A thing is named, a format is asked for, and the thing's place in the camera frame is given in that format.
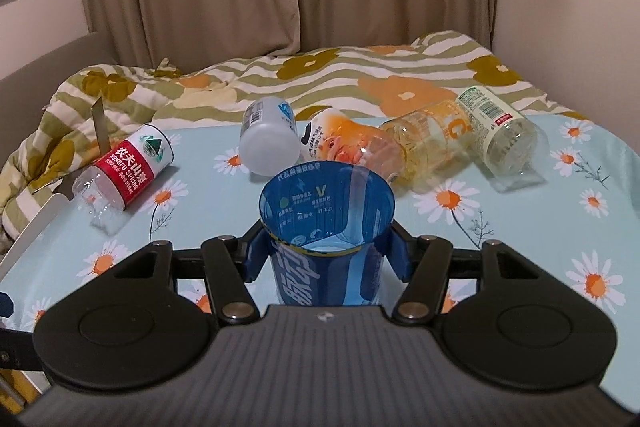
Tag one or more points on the red label bottle cup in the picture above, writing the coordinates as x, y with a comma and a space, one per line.
108, 187

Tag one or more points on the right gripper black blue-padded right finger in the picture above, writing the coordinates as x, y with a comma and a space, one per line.
414, 277

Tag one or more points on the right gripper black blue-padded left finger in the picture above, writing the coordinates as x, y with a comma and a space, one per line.
230, 262

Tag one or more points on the yellow vitamin C bottle cup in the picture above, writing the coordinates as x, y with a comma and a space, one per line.
430, 137

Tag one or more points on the brown cardboard piece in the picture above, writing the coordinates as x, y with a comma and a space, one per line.
100, 126

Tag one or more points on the white frosted bottle cup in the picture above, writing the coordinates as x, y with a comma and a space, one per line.
269, 141

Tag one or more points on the daisy print blue tablecloth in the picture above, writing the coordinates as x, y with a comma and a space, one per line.
581, 224

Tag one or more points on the striped floral duvet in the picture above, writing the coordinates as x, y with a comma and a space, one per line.
378, 81

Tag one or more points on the grey bed headboard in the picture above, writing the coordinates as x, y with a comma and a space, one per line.
25, 92

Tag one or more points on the blue plastic bottle cup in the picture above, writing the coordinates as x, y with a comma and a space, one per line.
329, 225

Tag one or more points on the orange fruit label bottle cup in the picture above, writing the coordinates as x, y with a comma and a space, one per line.
331, 135

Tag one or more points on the green white label bottle cup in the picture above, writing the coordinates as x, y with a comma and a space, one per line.
504, 139

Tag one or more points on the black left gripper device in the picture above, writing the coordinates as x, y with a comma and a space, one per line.
17, 351

